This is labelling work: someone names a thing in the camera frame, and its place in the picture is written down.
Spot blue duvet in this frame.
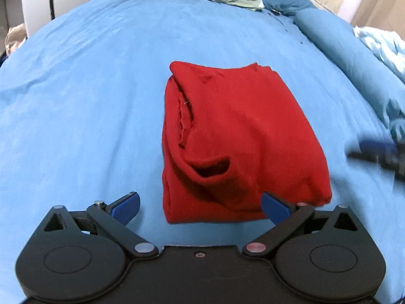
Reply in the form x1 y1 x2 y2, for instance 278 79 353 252
294 8 404 141

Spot light blue bed sheet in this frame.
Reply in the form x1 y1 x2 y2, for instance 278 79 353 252
1 0 404 303

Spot red knit garment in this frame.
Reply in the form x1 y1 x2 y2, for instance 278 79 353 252
162 61 332 224

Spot light blue striped blanket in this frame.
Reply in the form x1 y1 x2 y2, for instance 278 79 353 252
353 26 405 82

